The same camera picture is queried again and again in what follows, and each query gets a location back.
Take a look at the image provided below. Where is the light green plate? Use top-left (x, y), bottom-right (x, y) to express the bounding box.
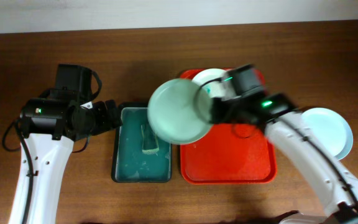
top-left (147, 78), bottom-right (213, 144)

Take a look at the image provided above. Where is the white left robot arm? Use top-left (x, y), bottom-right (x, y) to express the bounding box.
top-left (9, 64), bottom-right (122, 223)

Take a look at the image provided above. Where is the yellow green sponge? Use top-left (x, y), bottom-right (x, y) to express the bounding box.
top-left (140, 124), bottom-right (159, 155)

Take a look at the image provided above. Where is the red plastic tray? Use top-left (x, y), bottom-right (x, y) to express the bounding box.
top-left (179, 68), bottom-right (278, 185)

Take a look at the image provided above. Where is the white plate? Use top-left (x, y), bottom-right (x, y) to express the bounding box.
top-left (192, 68), bottom-right (226, 98)

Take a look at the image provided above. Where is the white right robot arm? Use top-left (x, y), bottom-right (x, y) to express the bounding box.
top-left (210, 65), bottom-right (358, 223)

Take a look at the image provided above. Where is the light blue plate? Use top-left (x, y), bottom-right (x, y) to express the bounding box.
top-left (301, 108), bottom-right (354, 160)

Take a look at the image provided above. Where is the black water tray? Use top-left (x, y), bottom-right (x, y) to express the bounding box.
top-left (111, 102), bottom-right (172, 183)

